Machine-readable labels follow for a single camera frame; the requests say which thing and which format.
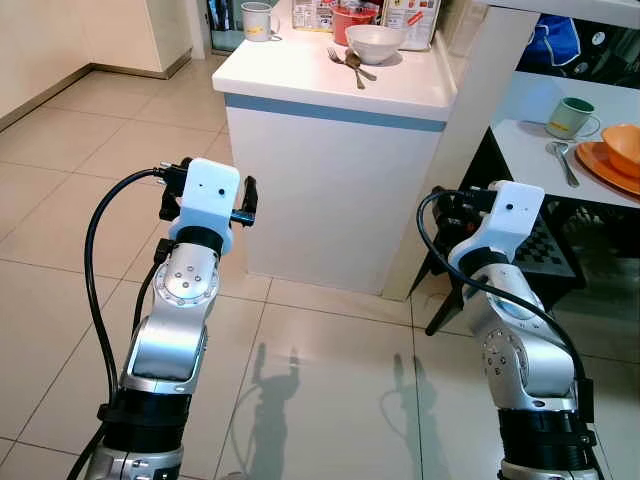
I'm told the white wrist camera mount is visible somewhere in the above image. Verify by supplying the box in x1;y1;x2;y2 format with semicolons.
167;158;242;251
447;181;547;277

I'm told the blue bag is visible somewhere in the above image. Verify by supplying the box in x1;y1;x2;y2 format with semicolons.
520;14;583;69

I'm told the green mug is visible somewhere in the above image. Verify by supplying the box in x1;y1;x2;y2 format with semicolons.
546;97;602;140

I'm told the large white printed carton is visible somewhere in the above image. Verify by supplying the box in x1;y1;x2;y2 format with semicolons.
383;0;441;51

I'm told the dark metal spoon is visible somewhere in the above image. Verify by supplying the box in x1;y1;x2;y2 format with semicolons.
345;52;379;81

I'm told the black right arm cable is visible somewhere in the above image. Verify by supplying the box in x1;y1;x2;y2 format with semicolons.
416;188;593;421

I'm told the black shelf unit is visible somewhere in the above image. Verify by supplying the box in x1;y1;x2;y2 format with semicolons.
520;14;640;89

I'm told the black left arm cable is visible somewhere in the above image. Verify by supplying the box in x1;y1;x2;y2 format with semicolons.
66;167;171;480

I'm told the white kitchen island counter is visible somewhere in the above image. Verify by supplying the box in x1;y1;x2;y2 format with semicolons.
212;0;481;297

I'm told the orange bowl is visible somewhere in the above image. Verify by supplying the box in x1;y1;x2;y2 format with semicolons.
600;123;640;179

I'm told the white printed mug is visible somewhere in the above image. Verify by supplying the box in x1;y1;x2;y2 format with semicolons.
240;1;282;43

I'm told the red container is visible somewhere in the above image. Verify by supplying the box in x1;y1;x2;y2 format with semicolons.
332;3;381;46

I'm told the orange plate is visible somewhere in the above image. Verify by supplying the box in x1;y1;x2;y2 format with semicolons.
575;140;640;197

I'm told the white bowl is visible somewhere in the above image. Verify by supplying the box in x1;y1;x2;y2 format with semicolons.
345;24;406;65

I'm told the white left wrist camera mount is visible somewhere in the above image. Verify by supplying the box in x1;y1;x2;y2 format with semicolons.
167;158;242;251

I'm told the silver metal fork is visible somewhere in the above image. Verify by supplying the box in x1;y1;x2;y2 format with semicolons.
326;46;365;90

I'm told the silver metal spoon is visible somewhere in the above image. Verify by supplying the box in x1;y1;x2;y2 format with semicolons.
546;141;581;188

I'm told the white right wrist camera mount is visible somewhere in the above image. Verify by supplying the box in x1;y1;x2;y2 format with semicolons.
447;181;547;277

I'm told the small printed carton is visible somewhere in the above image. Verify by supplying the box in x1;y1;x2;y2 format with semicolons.
293;0;336;31

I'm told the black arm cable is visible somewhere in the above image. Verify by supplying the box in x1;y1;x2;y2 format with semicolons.
66;167;171;480
416;188;593;421

